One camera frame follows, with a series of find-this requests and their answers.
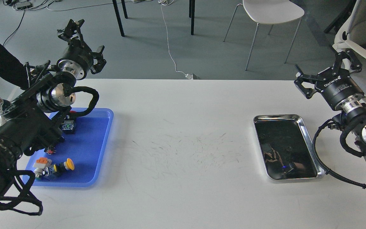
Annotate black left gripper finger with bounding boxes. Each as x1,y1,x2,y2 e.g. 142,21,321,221
90,45,107,74
57,19,90,51

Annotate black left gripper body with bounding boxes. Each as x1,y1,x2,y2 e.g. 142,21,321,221
57,42,93,80

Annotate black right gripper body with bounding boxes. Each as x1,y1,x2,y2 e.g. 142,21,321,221
317,70,364,111

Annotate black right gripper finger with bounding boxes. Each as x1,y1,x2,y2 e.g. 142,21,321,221
294,65,322,99
332,48,362,74

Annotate red mushroom push button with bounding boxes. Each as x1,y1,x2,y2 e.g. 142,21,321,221
61,110,77,134

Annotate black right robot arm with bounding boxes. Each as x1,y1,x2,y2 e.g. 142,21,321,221
294,48,366,189

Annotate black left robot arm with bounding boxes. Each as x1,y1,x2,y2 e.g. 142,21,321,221
0,19,106,216

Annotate stainless steel tray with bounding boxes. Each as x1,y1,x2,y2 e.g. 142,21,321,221
253,114,324,182

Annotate blue plastic tray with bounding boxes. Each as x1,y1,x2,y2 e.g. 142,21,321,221
26,108,114,187

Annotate white plastic chair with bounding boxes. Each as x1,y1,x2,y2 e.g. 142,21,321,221
224,0,305,71

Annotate white blue sneaker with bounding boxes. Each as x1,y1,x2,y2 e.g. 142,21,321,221
0,96,12,128

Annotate black table legs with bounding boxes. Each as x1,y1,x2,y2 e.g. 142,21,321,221
112,0,196,37

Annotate white cable on floor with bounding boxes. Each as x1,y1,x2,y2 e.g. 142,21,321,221
158,0,193,80

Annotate green push button switch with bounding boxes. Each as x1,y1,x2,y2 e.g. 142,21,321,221
44,144,57,155

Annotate orange white switch block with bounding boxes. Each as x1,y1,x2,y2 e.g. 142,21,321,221
33,157,52,181

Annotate yellow push button switch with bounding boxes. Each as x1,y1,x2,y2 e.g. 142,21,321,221
43,158,75,181

